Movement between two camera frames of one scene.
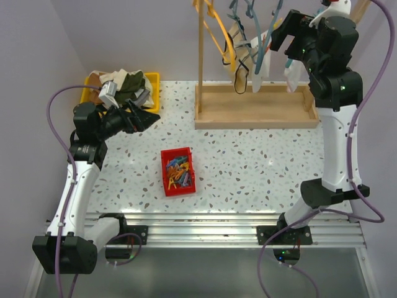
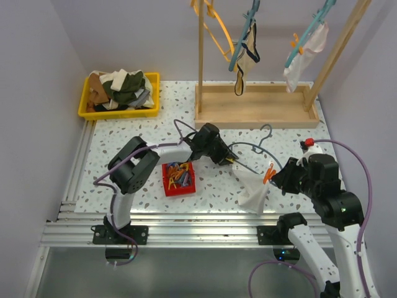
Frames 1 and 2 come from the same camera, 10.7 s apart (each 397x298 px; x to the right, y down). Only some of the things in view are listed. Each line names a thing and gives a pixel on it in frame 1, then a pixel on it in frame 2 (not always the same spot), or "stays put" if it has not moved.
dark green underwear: x=131 y=84 stays put
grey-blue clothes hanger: x=250 y=13 → x=257 y=149
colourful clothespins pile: x=178 y=171 stays put
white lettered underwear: x=264 y=59 → x=252 y=192
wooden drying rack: x=219 y=107 stays put
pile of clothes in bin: x=135 y=86 stays put
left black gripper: x=137 y=120 → x=224 y=152
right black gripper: x=296 y=23 → x=283 y=178
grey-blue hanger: x=275 y=14 → x=251 y=14
